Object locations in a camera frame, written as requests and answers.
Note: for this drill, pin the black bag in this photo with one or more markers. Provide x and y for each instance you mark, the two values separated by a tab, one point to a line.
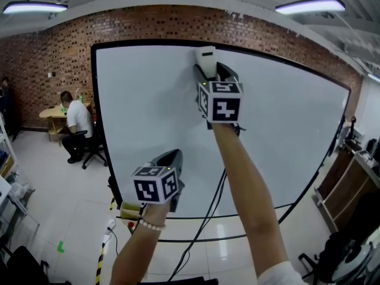
341	254

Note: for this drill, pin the white power strip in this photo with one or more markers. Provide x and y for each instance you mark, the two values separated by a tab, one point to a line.
110	229

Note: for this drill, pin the green floor tape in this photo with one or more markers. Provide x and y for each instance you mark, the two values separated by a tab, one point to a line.
61	247

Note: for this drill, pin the yellow black hazard tape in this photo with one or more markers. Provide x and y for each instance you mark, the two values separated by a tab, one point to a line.
99	266

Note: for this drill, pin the green object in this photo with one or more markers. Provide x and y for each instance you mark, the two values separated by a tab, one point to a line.
63	108

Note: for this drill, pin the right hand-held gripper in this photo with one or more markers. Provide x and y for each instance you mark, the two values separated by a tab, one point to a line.
224	105

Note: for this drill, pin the white round fan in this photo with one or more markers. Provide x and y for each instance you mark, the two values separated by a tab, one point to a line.
359	266

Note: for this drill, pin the black office chair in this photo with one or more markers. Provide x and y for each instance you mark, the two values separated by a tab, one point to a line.
95	153

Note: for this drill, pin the white shirt sleeve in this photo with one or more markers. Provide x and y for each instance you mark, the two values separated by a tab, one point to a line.
282	275

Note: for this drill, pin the person's right forearm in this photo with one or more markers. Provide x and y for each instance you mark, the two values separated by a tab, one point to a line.
249	203

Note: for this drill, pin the person's left forearm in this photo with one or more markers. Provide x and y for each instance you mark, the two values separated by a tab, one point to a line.
136	254

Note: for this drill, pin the light wooden table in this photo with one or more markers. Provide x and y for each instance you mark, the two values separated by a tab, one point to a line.
49	113

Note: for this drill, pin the long ceiling lamp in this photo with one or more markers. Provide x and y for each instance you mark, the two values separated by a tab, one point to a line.
310	4
34	7

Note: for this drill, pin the small cardboard box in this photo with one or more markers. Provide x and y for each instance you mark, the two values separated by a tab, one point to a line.
130	209

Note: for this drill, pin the large black-framed whiteboard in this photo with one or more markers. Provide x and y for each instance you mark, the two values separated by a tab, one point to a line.
148	99

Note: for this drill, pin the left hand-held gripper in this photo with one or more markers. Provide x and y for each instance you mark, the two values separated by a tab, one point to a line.
154	186

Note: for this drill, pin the white metal shelf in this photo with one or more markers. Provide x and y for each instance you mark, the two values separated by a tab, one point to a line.
12	183

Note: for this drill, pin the white whiteboard eraser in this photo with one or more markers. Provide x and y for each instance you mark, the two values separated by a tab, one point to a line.
206	61

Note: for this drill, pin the brown wooden cabinet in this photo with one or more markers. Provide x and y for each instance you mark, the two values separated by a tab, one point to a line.
344	186

